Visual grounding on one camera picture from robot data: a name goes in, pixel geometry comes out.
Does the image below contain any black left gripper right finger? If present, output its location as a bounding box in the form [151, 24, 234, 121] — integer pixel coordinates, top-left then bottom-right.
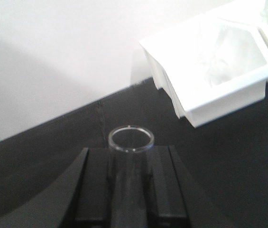
[145, 146, 191, 228]

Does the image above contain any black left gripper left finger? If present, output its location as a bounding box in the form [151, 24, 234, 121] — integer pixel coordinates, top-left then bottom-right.
[60, 148, 110, 228]

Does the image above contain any clear glass test tube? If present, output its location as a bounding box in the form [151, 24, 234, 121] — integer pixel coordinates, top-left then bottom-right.
[108, 125, 154, 228]

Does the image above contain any white left storage bin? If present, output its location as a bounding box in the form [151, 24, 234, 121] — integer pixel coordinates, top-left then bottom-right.
[140, 15, 268, 127]

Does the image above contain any glassware in left bin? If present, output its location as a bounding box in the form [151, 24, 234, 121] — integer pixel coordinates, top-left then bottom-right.
[197, 25, 236, 87]

